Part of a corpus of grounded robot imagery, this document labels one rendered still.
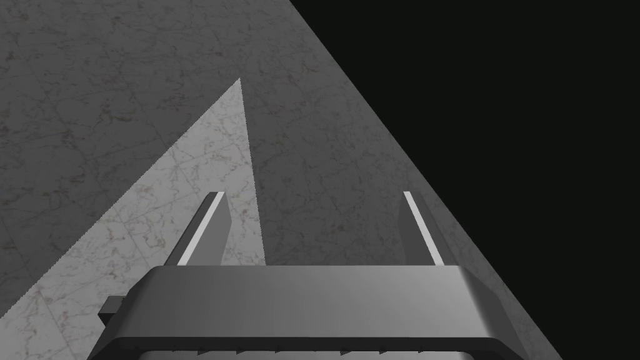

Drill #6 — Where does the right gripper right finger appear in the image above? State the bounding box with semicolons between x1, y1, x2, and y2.
396;190;458;267

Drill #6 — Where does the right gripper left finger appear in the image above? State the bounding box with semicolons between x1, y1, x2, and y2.
164;191;232;267

